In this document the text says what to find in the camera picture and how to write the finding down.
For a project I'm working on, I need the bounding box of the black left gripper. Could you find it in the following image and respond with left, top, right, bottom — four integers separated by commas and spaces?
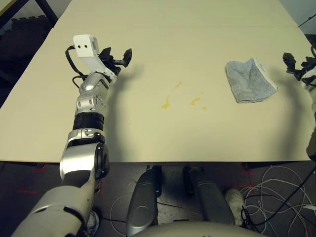
98, 48, 133, 76

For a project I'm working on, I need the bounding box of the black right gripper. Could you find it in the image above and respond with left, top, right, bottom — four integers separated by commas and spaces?
283, 52, 316, 81

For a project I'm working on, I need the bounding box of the grey blue terry rag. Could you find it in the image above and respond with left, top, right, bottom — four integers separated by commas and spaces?
226, 57, 278, 104

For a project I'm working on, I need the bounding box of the black tripod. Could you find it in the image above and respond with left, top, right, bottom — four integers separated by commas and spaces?
297, 14, 316, 28

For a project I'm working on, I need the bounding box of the black foam floor mat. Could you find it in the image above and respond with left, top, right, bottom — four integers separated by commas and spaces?
0, 15, 53, 83

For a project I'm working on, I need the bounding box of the grey left robot leg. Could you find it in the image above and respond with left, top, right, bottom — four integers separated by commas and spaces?
125, 165, 163, 237

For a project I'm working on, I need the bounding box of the grey robot leg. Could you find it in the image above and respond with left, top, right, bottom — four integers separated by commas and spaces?
125, 165, 163, 237
182, 165, 235, 227

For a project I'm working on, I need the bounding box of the white fuzzy shoe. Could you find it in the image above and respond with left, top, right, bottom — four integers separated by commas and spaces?
225, 188, 245, 227

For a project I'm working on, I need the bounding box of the grey right robot leg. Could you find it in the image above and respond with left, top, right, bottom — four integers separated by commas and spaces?
182, 165, 235, 227

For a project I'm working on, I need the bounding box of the grey sneaker with laces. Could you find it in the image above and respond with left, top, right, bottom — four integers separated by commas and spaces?
85, 211, 100, 234

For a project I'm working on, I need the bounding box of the silver robot torso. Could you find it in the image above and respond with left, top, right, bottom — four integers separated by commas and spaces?
138, 220, 269, 237

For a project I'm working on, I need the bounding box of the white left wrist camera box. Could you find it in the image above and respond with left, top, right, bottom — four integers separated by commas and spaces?
73, 34, 117, 81

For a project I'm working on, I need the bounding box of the black left wrist camera cable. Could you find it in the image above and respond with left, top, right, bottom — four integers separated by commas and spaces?
65, 45, 87, 89

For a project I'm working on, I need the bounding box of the black metal table frame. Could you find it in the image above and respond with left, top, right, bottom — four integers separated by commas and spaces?
34, 0, 59, 21

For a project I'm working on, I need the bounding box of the tangled white floor cable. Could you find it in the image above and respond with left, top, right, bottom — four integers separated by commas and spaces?
239, 164, 316, 234

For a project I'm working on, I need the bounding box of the thin white cable loop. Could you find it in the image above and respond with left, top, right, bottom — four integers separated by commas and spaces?
109, 192, 139, 231

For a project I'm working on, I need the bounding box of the thin black floor cable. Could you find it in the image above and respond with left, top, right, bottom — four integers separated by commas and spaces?
157, 200, 206, 216

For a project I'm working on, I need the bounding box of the tangled black floor cable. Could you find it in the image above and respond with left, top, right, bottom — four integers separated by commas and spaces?
240, 170, 316, 235

